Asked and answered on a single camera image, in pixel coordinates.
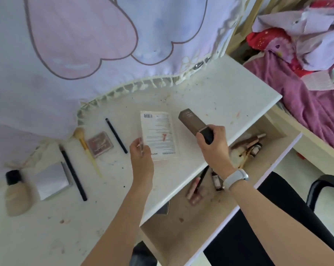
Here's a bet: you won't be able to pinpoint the person's left hand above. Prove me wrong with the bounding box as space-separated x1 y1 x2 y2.
129 137 155 189

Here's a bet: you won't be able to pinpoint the black eyeliner pencils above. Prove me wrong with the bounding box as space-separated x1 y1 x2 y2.
196 165 210 189

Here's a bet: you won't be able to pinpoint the beige foundation bottle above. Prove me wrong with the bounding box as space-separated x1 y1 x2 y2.
5 169 32 217

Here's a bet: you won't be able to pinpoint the person's right forearm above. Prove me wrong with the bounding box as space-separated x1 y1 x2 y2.
230 177 334 266

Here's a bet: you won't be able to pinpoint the lilac clothing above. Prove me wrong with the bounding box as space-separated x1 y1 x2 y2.
251 7 334 71

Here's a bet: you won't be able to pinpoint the person's right hand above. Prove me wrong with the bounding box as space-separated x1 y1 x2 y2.
196 124 239 181

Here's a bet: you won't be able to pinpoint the wooden drawer lilac front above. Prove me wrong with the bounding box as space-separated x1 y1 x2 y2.
139 113 303 266

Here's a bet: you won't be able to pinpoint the black eyeliner pencil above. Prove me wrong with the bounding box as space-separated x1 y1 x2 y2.
59 144 88 202

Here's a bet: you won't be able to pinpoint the white table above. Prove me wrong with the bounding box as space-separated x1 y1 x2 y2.
0 54 283 266

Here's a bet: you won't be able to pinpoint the dark foundation box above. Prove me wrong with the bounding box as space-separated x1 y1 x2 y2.
178 109 215 145

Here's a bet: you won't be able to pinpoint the small brown bottle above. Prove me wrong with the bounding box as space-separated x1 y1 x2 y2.
250 143 263 157

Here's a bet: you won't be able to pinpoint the person's left forearm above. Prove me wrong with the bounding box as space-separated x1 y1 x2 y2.
81 187 151 266

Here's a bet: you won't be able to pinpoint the black pen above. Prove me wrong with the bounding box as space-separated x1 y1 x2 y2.
105 118 128 154

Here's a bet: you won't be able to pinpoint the paper instruction sheet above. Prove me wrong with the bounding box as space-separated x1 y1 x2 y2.
140 110 181 161

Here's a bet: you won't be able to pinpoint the small red blush palette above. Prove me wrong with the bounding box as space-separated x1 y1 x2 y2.
86 131 114 158

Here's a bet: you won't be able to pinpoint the silver square palette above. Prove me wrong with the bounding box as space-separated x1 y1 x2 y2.
35 162 73 201

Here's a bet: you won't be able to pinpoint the wooden bed frame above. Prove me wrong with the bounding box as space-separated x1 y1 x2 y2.
228 0 334 180

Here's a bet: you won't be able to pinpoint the white powder puff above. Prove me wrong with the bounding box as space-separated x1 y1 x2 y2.
230 146 249 169

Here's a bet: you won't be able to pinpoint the white smartwatch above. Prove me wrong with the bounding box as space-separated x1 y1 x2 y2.
222 168 249 191

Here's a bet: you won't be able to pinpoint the small black white bottle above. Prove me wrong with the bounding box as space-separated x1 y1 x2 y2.
211 168 223 192

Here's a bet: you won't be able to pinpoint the magenta bed sheet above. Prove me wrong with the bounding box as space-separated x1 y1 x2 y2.
243 51 334 156

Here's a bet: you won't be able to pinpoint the pink lip gloss tube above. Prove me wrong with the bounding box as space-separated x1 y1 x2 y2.
185 177 204 205

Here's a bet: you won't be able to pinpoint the person's blue jeans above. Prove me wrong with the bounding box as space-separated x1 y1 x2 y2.
131 241 158 266

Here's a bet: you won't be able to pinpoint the lilac cartoon cloth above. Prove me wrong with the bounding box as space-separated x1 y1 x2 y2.
0 0 241 186

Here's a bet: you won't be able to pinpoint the yellow handled makeup brush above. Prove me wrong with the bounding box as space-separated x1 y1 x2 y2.
72 127 102 179

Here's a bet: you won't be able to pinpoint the red pink patterned garment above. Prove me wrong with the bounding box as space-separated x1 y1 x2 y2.
246 0 314 78

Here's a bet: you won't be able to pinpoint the black office chair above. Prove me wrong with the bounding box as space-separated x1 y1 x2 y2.
203 171 334 266

